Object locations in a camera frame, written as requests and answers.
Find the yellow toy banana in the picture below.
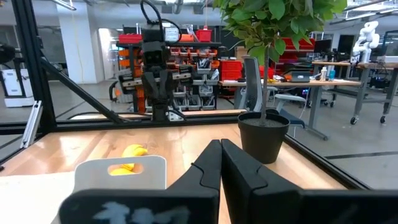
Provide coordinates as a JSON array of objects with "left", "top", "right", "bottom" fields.
[{"left": 120, "top": 143, "right": 149, "bottom": 171}]

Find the red plastic bin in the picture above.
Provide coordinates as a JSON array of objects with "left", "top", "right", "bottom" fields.
[
  {"left": 195, "top": 29, "right": 213, "bottom": 43},
  {"left": 118, "top": 33, "right": 143, "bottom": 44}
]

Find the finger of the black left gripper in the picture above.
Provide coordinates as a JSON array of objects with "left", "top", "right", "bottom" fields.
[
  {"left": 160, "top": 72, "right": 175, "bottom": 105},
  {"left": 142, "top": 72, "right": 160, "bottom": 105}
]

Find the clear plastic tupperware container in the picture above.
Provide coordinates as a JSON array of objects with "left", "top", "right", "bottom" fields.
[{"left": 73, "top": 154, "right": 169, "bottom": 191}]

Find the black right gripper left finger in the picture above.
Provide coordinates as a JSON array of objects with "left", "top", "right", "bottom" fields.
[{"left": 58, "top": 139, "right": 223, "bottom": 224}]

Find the grey laptop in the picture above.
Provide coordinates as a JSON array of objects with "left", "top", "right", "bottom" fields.
[{"left": 290, "top": 71, "right": 312, "bottom": 83}]

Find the silver mounting plate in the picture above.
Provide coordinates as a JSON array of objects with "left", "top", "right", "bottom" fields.
[{"left": 167, "top": 110, "right": 185, "bottom": 122}]

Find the wooden top desk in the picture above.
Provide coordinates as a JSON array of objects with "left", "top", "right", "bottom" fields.
[{"left": 219, "top": 78, "right": 362, "bottom": 141}]

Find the red drawer cabinet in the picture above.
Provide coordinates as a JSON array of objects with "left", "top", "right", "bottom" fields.
[{"left": 219, "top": 59, "right": 243, "bottom": 81}]

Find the white cabinet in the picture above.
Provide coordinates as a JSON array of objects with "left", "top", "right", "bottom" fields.
[{"left": 0, "top": 68, "right": 35, "bottom": 108}]

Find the white checkered dish towel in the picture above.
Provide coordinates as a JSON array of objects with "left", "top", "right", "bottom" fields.
[{"left": 0, "top": 170, "right": 77, "bottom": 224}]

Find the black shelf with parts bins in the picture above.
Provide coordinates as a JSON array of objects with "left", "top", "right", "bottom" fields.
[{"left": 116, "top": 26, "right": 222, "bottom": 113}]

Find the green potted plant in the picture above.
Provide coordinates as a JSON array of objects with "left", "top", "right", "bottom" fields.
[{"left": 213, "top": 0, "right": 348, "bottom": 165}]

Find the black computer monitor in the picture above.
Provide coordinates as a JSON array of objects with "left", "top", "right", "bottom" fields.
[
  {"left": 337, "top": 34, "right": 356, "bottom": 56},
  {"left": 313, "top": 39, "right": 333, "bottom": 54}
]

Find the wooden top workbench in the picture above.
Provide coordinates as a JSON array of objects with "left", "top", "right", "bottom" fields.
[{"left": 312, "top": 60, "right": 398, "bottom": 125}]

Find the white blue office chair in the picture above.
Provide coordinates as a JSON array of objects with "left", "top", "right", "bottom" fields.
[{"left": 241, "top": 55, "right": 307, "bottom": 130}]

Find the silver aluminium bar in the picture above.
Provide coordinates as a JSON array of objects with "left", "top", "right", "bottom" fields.
[{"left": 20, "top": 100, "right": 44, "bottom": 149}]

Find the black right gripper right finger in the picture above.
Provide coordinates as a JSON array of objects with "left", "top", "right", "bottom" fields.
[{"left": 221, "top": 138, "right": 398, "bottom": 224}]

